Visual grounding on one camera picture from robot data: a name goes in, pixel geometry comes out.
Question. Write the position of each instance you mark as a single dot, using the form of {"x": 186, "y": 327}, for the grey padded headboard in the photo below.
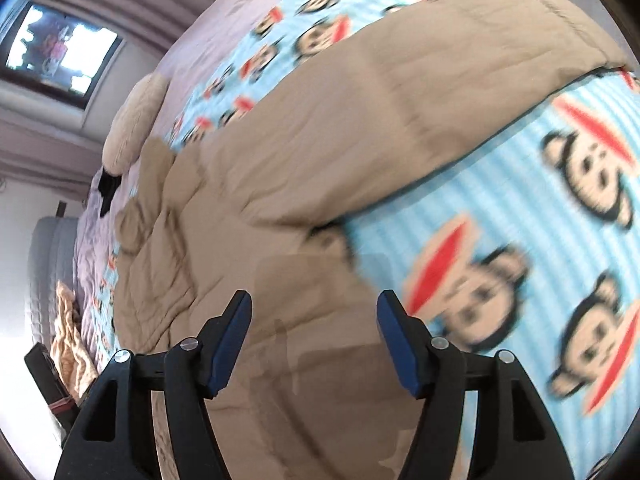
{"x": 47, "y": 270}

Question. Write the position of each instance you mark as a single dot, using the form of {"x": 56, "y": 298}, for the black cloth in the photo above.
{"x": 107, "y": 187}

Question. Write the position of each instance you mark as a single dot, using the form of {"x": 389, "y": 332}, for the tan down jacket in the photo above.
{"x": 300, "y": 160}

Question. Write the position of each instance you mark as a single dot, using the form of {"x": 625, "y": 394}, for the beige striped cloth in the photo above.
{"x": 70, "y": 340}

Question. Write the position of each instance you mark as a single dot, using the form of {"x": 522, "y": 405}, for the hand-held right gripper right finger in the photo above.
{"x": 400, "y": 345}

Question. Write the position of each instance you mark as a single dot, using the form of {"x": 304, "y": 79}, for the window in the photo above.
{"x": 65, "y": 50}

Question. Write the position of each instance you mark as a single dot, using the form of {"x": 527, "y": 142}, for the monkey printed blue blanket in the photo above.
{"x": 500, "y": 210}

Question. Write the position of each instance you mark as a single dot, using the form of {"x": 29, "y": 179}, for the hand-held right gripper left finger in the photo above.
{"x": 231, "y": 340}

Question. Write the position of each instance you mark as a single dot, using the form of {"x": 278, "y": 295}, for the cream plush pillow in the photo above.
{"x": 132, "y": 120}

